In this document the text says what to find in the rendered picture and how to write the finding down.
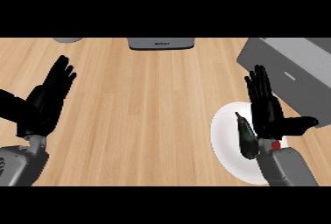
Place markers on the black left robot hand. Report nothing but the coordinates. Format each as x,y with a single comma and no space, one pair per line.
45,99

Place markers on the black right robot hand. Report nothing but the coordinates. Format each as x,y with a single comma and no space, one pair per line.
268,110

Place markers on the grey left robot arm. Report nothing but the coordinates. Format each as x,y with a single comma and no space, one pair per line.
22,163

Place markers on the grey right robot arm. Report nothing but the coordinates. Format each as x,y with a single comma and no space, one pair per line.
286,166

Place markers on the dark purple eggplant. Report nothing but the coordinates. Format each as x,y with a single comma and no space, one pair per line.
246,137

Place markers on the white round plate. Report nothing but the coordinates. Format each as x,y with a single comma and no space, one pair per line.
229,140

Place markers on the large grey box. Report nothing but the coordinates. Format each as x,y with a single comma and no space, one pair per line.
294,73

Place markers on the grey round object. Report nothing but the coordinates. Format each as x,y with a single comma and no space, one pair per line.
67,40

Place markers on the grey flat appliance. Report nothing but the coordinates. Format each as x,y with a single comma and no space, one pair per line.
162,43

